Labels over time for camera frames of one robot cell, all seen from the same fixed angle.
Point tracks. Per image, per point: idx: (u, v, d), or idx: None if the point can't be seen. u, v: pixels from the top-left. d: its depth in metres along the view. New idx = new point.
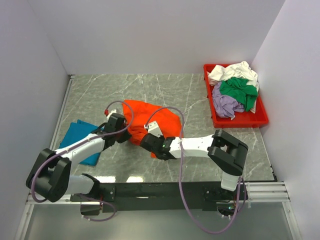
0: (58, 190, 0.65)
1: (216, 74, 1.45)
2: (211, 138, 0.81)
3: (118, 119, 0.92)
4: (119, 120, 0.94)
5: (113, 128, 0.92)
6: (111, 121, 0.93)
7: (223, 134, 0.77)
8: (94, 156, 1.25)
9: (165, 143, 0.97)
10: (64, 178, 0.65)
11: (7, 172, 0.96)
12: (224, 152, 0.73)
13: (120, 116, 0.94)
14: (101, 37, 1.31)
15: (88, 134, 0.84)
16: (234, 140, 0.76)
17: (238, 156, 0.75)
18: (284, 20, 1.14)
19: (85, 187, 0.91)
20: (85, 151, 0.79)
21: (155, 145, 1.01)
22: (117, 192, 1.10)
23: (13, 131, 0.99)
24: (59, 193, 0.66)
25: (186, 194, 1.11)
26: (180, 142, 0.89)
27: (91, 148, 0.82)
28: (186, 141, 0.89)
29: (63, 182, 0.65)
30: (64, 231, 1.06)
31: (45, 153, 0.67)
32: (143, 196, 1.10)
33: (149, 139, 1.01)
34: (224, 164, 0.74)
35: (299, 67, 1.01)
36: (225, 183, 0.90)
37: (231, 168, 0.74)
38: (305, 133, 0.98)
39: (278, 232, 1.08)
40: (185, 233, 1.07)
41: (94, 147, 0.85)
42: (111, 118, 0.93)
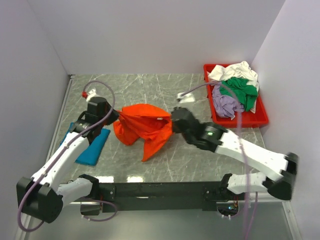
0: (53, 211, 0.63)
1: (216, 74, 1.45)
2: (283, 159, 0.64)
3: (98, 106, 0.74)
4: (100, 106, 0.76)
5: (95, 116, 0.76)
6: (91, 109, 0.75)
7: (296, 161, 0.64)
8: (94, 156, 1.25)
9: (213, 132, 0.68)
10: (52, 201, 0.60)
11: (7, 172, 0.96)
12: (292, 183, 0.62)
13: (99, 101, 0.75)
14: (101, 37, 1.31)
15: (65, 139, 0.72)
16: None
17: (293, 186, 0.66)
18: (284, 20, 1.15)
19: (84, 190, 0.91)
20: (70, 159, 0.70)
21: (195, 127, 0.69)
22: (118, 193, 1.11)
23: (13, 131, 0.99)
24: (56, 211, 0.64)
25: (186, 193, 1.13)
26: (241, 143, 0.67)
27: (74, 154, 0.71)
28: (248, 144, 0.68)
29: (54, 204, 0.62)
30: (64, 231, 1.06)
31: (23, 183, 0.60)
32: (143, 196, 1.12)
33: (188, 121, 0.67)
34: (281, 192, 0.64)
35: (299, 66, 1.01)
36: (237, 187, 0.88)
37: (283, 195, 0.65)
38: (305, 133, 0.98)
39: (278, 232, 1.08)
40: (185, 233, 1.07)
41: (79, 149, 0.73)
42: (89, 105, 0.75)
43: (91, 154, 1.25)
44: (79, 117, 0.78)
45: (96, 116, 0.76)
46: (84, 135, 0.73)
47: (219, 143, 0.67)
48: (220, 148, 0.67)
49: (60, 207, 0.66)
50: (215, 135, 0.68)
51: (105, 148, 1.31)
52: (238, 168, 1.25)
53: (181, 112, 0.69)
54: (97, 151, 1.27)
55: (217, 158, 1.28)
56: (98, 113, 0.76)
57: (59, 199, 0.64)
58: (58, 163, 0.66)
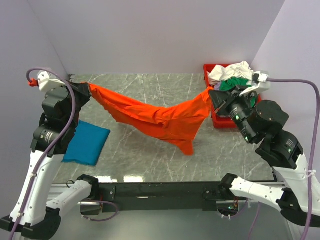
0: (51, 230, 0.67)
1: (216, 74, 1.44)
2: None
3: (55, 106, 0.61)
4: (59, 105, 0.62)
5: (59, 119, 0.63)
6: (50, 111, 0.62)
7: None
8: (94, 155, 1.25)
9: (292, 148, 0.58)
10: (42, 228, 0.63)
11: (8, 172, 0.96)
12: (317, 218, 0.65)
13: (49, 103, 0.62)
14: (100, 38, 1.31)
15: (31, 167, 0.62)
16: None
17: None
18: (283, 20, 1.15)
19: (83, 193, 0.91)
20: (46, 182, 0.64)
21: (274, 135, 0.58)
22: (118, 192, 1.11)
23: (14, 131, 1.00)
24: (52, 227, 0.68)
25: (186, 193, 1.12)
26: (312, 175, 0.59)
27: (49, 176, 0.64)
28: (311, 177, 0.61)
29: (45, 228, 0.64)
30: (64, 231, 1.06)
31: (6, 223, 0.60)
32: (143, 196, 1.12)
33: (277, 128, 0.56)
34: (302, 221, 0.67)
35: (299, 66, 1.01)
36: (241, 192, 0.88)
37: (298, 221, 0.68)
38: (304, 133, 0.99)
39: (278, 232, 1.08)
40: (185, 234, 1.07)
41: (51, 170, 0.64)
42: (44, 107, 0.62)
43: (92, 154, 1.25)
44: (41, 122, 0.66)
45: (59, 118, 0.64)
46: (50, 153, 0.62)
47: (292, 164, 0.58)
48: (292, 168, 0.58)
49: (54, 220, 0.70)
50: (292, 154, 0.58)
51: (105, 148, 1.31)
52: (238, 168, 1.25)
53: (273, 110, 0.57)
54: (98, 151, 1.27)
55: (217, 158, 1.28)
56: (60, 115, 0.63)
57: (50, 220, 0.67)
58: (31, 197, 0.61)
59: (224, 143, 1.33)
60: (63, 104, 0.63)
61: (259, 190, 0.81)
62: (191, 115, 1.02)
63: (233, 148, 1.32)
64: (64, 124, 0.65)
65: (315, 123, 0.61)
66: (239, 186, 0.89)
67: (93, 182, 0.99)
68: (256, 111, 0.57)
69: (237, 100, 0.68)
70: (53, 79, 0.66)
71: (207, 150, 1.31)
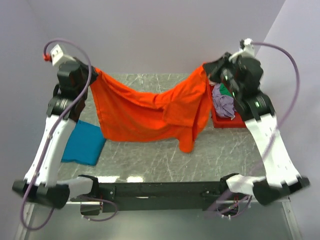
0: (64, 201, 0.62)
1: None
2: (294, 177, 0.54)
3: (70, 75, 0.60)
4: (73, 74, 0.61)
5: (72, 88, 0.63)
6: (64, 81, 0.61)
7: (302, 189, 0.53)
8: (94, 155, 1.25)
9: (262, 105, 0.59)
10: (57, 193, 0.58)
11: (7, 172, 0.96)
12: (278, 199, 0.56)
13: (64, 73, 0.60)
14: (100, 38, 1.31)
15: (45, 132, 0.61)
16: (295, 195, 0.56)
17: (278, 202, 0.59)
18: (284, 20, 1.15)
19: (86, 187, 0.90)
20: (59, 149, 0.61)
21: (249, 89, 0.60)
22: (117, 193, 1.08)
23: (14, 132, 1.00)
24: (66, 200, 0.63)
25: (187, 193, 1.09)
26: (273, 134, 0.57)
27: (62, 141, 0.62)
28: (277, 142, 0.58)
29: (60, 196, 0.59)
30: (64, 231, 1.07)
31: (18, 187, 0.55)
32: (143, 196, 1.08)
33: (251, 80, 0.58)
34: (263, 198, 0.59)
35: (299, 67, 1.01)
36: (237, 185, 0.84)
37: (261, 200, 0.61)
38: (304, 133, 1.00)
39: (278, 232, 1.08)
40: (185, 233, 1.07)
41: (66, 134, 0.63)
42: (59, 76, 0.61)
43: (92, 154, 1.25)
44: (54, 92, 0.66)
45: (72, 88, 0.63)
46: (66, 117, 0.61)
47: (258, 117, 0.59)
48: (254, 121, 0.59)
49: (67, 193, 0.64)
50: (263, 111, 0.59)
51: (105, 148, 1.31)
52: (238, 168, 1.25)
53: (257, 65, 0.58)
54: (97, 151, 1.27)
55: (217, 158, 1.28)
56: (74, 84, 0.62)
57: (64, 189, 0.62)
58: (48, 158, 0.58)
59: (224, 143, 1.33)
60: (76, 74, 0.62)
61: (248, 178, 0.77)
62: (190, 93, 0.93)
63: (233, 148, 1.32)
64: (76, 94, 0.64)
65: (296, 96, 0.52)
66: (234, 178, 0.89)
67: (92, 180, 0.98)
68: (241, 65, 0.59)
69: (226, 63, 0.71)
70: (66, 54, 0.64)
71: (207, 150, 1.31)
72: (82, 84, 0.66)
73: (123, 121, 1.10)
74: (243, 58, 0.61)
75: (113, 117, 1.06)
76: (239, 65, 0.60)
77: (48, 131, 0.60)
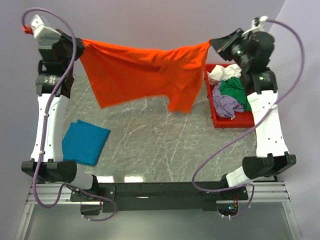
0: (70, 172, 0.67)
1: (216, 74, 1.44)
2: (281, 152, 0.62)
3: (52, 49, 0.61)
4: (55, 48, 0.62)
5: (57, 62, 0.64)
6: (47, 56, 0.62)
7: (289, 166, 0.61)
8: (94, 155, 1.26)
9: (265, 79, 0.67)
10: (64, 166, 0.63)
11: (7, 172, 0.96)
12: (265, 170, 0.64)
13: (47, 46, 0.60)
14: (100, 37, 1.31)
15: (40, 109, 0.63)
16: (282, 170, 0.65)
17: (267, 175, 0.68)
18: (284, 19, 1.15)
19: (87, 182, 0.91)
20: (58, 125, 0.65)
21: (257, 63, 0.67)
22: (118, 192, 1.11)
23: (13, 130, 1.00)
24: (71, 171, 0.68)
25: (187, 194, 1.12)
26: (269, 109, 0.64)
27: (60, 115, 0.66)
28: (274, 118, 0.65)
29: (66, 169, 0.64)
30: (64, 231, 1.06)
31: (26, 167, 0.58)
32: (143, 196, 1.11)
33: (260, 52, 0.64)
34: (253, 169, 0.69)
35: (299, 66, 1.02)
36: (233, 177, 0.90)
37: (251, 171, 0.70)
38: (305, 132, 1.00)
39: (278, 232, 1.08)
40: (185, 233, 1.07)
41: (61, 110, 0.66)
42: (40, 51, 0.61)
43: (92, 154, 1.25)
44: (39, 70, 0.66)
45: (57, 61, 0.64)
46: (58, 94, 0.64)
47: (260, 91, 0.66)
48: (255, 93, 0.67)
49: (73, 164, 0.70)
50: (266, 84, 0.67)
51: (105, 148, 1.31)
52: (238, 168, 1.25)
53: (269, 38, 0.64)
54: (98, 151, 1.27)
55: (217, 158, 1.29)
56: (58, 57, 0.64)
57: (69, 161, 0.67)
58: (50, 135, 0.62)
59: (224, 143, 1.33)
60: (58, 47, 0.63)
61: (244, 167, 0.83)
62: (188, 61, 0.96)
63: (233, 148, 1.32)
64: (62, 68, 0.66)
65: (300, 76, 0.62)
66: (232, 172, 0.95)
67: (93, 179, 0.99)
68: (254, 38, 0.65)
69: (238, 40, 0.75)
70: (48, 27, 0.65)
71: (207, 150, 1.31)
72: (66, 57, 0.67)
73: (118, 86, 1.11)
74: (258, 32, 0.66)
75: (108, 87, 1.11)
76: (252, 38, 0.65)
77: (43, 109, 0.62)
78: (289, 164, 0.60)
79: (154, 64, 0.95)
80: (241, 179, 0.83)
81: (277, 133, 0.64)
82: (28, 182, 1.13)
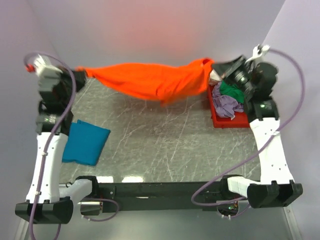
0: (66, 211, 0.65)
1: (216, 75, 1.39)
2: (286, 181, 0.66)
3: (53, 91, 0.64)
4: (56, 90, 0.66)
5: (56, 102, 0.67)
6: (47, 97, 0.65)
7: (294, 196, 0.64)
8: (94, 155, 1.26)
9: (267, 108, 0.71)
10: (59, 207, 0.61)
11: (7, 172, 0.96)
12: (271, 200, 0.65)
13: (46, 89, 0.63)
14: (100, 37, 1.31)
15: (39, 148, 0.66)
16: (286, 201, 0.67)
17: (269, 205, 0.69)
18: (287, 19, 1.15)
19: (87, 189, 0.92)
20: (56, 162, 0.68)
21: (260, 93, 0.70)
22: (117, 193, 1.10)
23: (13, 131, 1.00)
24: (68, 210, 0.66)
25: (186, 193, 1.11)
26: (273, 136, 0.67)
27: (58, 155, 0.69)
28: (276, 143, 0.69)
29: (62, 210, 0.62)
30: (64, 231, 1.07)
31: (21, 209, 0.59)
32: (143, 196, 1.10)
33: (264, 84, 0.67)
34: (256, 199, 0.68)
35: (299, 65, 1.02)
36: (235, 187, 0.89)
37: (254, 201, 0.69)
38: (305, 132, 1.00)
39: (279, 232, 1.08)
40: (186, 234, 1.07)
41: (61, 147, 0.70)
42: (41, 94, 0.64)
43: (91, 154, 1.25)
44: (39, 109, 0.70)
45: (58, 102, 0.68)
46: (58, 132, 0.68)
47: (262, 118, 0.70)
48: (258, 120, 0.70)
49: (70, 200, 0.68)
50: (268, 113, 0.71)
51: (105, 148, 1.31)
52: (239, 168, 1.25)
53: (273, 72, 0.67)
54: (98, 151, 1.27)
55: (217, 158, 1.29)
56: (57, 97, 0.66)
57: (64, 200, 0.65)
58: (46, 175, 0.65)
59: (224, 142, 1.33)
60: (57, 88, 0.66)
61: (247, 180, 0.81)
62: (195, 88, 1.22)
63: (233, 148, 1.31)
64: (62, 106, 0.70)
65: (299, 106, 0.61)
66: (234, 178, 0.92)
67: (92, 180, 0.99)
68: (258, 70, 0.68)
69: (241, 66, 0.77)
70: (48, 66, 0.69)
71: (207, 150, 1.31)
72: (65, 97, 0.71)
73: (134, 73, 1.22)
74: (263, 64, 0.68)
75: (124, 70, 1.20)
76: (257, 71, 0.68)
77: (42, 148, 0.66)
78: (296, 194, 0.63)
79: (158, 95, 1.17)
80: (242, 193, 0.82)
81: (281, 161, 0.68)
82: (29, 182, 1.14)
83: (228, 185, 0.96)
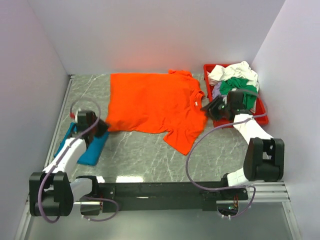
0: (66, 203, 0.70)
1: (216, 74, 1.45)
2: (269, 139, 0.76)
3: (86, 115, 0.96)
4: (88, 115, 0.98)
5: (86, 124, 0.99)
6: (81, 120, 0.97)
7: (278, 147, 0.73)
8: (94, 155, 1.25)
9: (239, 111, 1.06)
10: (66, 187, 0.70)
11: (7, 171, 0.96)
12: (261, 153, 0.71)
13: (86, 112, 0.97)
14: (101, 37, 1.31)
15: (67, 141, 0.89)
16: (278, 160, 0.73)
17: (266, 168, 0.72)
18: (284, 20, 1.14)
19: (87, 187, 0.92)
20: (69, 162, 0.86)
21: (234, 104, 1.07)
22: (118, 193, 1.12)
23: (14, 130, 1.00)
24: (69, 204, 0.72)
25: (186, 193, 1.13)
26: (248, 118, 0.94)
27: (72, 156, 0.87)
28: (252, 123, 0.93)
29: (67, 192, 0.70)
30: (64, 231, 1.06)
31: (36, 178, 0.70)
32: (143, 196, 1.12)
33: (235, 99, 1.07)
34: (249, 160, 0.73)
35: (300, 66, 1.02)
36: (234, 180, 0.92)
37: (249, 166, 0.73)
38: (306, 132, 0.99)
39: (279, 233, 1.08)
40: (186, 234, 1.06)
41: (77, 149, 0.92)
42: (78, 116, 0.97)
43: (91, 153, 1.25)
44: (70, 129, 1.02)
45: (86, 124, 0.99)
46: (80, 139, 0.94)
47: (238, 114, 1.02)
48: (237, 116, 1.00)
49: (72, 199, 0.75)
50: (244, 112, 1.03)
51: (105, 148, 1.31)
52: (239, 168, 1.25)
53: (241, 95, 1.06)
54: (98, 151, 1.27)
55: (217, 158, 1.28)
56: (87, 121, 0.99)
57: (70, 191, 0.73)
58: (66, 157, 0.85)
59: (224, 142, 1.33)
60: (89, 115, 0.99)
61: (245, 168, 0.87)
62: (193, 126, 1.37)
63: (233, 148, 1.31)
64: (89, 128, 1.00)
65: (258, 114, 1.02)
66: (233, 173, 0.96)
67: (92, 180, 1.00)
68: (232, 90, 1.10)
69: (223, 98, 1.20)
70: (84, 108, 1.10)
71: (207, 150, 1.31)
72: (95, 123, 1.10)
73: (139, 111, 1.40)
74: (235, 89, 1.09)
75: (129, 110, 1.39)
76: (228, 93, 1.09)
77: (68, 142, 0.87)
78: (278, 142, 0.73)
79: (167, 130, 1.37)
80: (241, 180, 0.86)
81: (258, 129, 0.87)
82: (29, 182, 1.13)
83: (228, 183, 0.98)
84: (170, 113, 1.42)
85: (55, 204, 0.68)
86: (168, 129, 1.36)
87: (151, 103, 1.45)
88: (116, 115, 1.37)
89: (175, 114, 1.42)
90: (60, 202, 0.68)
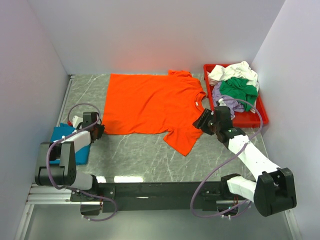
0: (70, 172, 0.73)
1: (216, 75, 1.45)
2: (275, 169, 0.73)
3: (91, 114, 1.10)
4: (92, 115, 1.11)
5: (90, 123, 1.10)
6: (86, 118, 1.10)
7: (288, 179, 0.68)
8: (84, 156, 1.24)
9: (233, 130, 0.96)
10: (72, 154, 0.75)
11: (7, 172, 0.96)
12: (273, 191, 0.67)
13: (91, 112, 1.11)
14: (101, 37, 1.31)
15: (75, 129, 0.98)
16: (290, 191, 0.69)
17: (279, 203, 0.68)
18: (284, 20, 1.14)
19: (87, 184, 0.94)
20: (77, 141, 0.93)
21: (224, 122, 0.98)
22: (117, 193, 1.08)
23: (13, 132, 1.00)
24: (73, 175, 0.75)
25: (186, 194, 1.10)
26: (245, 143, 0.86)
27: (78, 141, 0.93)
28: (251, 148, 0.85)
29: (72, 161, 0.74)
30: (63, 231, 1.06)
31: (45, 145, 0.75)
32: (143, 196, 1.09)
33: (223, 116, 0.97)
34: (261, 198, 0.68)
35: (300, 66, 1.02)
36: (236, 189, 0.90)
37: (263, 204, 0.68)
38: (305, 131, 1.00)
39: (279, 233, 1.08)
40: (186, 234, 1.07)
41: (83, 138, 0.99)
42: (84, 115, 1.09)
43: (81, 153, 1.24)
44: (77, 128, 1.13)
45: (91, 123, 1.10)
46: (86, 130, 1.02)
47: (232, 137, 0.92)
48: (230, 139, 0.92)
49: (75, 173, 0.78)
50: (237, 133, 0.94)
51: (97, 148, 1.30)
52: (239, 168, 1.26)
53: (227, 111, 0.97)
54: (87, 151, 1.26)
55: (217, 158, 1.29)
56: (92, 121, 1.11)
57: (75, 163, 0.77)
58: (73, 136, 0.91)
59: None
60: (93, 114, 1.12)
61: (249, 183, 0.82)
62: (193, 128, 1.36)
63: None
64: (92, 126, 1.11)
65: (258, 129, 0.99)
66: (234, 180, 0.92)
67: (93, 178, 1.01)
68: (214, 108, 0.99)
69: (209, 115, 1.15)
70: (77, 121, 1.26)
71: (207, 150, 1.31)
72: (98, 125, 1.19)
73: (136, 113, 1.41)
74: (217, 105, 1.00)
75: (126, 113, 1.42)
76: (214, 111, 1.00)
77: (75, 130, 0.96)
78: (287, 174, 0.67)
79: (167, 130, 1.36)
80: (247, 196, 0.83)
81: (261, 157, 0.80)
82: (29, 182, 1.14)
83: (229, 188, 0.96)
84: (167, 114, 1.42)
85: (59, 171, 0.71)
86: (168, 128, 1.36)
87: (149, 104, 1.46)
88: (114, 123, 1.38)
89: (174, 114, 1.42)
90: (64, 168, 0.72)
